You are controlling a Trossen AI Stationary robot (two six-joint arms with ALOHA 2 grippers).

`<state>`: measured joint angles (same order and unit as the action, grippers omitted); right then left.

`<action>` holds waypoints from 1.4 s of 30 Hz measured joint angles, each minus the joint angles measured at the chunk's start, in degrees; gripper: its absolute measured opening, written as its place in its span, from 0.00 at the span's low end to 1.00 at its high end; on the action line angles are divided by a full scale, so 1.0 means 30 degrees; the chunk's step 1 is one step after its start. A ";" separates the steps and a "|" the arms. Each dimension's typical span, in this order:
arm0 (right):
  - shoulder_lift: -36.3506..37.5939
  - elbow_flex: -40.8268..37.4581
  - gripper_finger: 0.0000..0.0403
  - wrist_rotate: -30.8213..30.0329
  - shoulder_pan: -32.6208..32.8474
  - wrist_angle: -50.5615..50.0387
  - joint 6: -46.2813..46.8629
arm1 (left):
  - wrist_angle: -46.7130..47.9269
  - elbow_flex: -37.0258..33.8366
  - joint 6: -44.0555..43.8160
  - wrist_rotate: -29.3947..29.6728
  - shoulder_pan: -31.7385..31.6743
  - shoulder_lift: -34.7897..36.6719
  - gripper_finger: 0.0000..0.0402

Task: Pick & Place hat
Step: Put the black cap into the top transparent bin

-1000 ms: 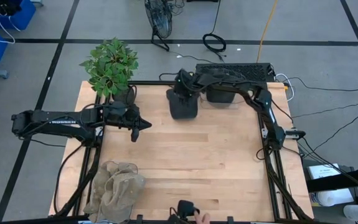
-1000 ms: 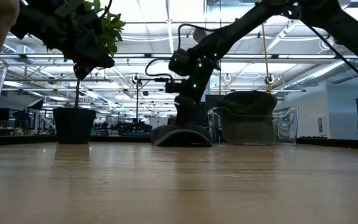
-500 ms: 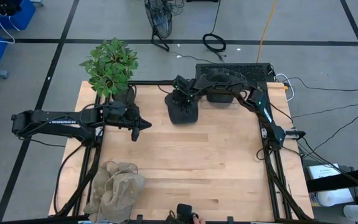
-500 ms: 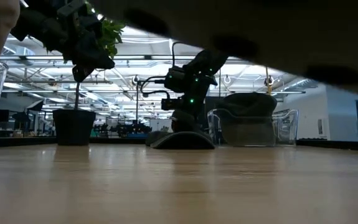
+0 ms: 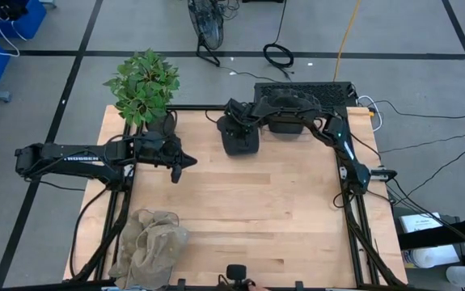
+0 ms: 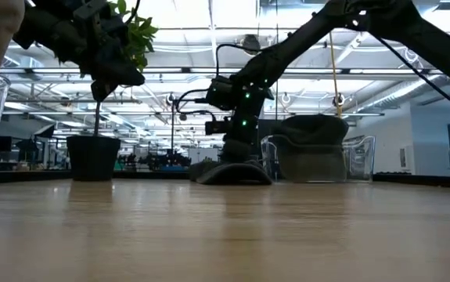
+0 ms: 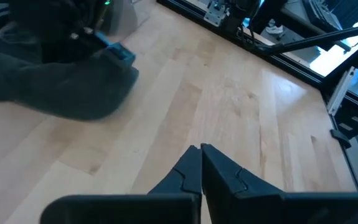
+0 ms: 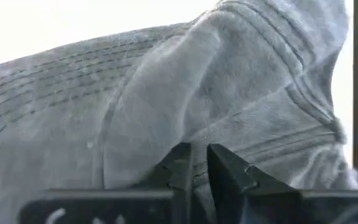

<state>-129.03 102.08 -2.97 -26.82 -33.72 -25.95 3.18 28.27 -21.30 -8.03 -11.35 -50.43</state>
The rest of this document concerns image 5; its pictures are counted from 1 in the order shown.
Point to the black shelf unit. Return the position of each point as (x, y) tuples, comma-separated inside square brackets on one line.
[(438, 238)]

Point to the clear plastic bin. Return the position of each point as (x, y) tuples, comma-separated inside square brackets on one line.
[(174, 220), (311, 133)]

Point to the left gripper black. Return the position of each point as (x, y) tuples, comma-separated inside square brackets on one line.
[(155, 149)]

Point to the white paper roll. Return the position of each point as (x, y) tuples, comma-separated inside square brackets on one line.
[(434, 256)]

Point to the black floor fan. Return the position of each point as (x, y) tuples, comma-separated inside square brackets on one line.
[(205, 24)]

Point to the green plant in black pot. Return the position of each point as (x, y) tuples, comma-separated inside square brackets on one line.
[(143, 85)]

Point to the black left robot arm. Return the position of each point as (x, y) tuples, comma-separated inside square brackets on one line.
[(74, 155)]

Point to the white paper sheet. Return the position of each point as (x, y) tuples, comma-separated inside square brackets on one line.
[(420, 222)]

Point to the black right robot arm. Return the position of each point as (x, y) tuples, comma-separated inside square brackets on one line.
[(349, 153)]

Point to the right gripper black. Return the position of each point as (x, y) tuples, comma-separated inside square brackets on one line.
[(240, 111)]

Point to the small black camera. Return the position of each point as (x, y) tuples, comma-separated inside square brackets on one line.
[(236, 272)]

